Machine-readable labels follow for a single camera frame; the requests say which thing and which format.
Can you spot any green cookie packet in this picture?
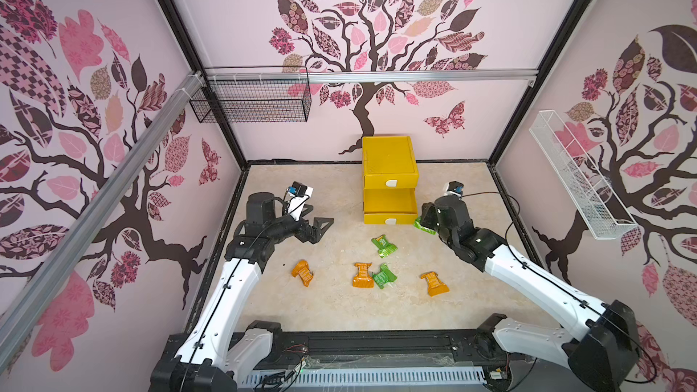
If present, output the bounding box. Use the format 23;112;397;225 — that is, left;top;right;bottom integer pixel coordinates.
371;235;398;258
371;263;398;290
414;217;437;235

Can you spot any yellow plastic drawer cabinet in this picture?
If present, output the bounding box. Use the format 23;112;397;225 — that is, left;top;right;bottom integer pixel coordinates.
362;135;419;225

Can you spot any orange cookie packet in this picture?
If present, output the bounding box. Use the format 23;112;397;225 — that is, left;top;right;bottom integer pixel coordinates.
419;271;449;297
352;262;375;289
292;260;314;287

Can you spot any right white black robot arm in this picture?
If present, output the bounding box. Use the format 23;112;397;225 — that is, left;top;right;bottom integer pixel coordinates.
420;193;642;391

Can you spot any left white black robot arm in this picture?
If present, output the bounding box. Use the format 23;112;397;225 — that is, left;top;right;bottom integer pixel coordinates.
150;183;334;391

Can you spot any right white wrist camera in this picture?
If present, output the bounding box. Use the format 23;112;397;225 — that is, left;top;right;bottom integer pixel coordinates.
446;181;464;198

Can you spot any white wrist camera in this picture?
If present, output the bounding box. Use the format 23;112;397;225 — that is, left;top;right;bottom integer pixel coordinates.
446;181;464;198
285;181;313;221

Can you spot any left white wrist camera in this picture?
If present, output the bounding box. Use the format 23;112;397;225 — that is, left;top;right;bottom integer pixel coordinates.
285;181;313;221

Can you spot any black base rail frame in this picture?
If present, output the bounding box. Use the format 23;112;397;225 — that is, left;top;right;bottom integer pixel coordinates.
237;314;525;391

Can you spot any black wire basket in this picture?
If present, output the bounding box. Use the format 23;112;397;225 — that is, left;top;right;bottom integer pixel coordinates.
190;65;312;124

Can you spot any white slotted cable duct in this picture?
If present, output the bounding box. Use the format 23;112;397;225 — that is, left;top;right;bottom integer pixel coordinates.
233;367;486;391

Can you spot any aluminium rail back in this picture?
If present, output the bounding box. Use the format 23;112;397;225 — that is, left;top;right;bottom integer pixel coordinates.
206;66;538;85

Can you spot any aluminium rail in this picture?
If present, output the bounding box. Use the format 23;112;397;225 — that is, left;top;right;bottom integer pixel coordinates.
1;72;204;371
206;66;538;85

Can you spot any white wire shelf basket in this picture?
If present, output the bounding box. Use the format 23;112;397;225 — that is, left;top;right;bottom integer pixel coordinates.
529;110;639;241

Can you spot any aluminium rail left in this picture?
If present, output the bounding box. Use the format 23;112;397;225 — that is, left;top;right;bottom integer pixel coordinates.
1;72;204;371

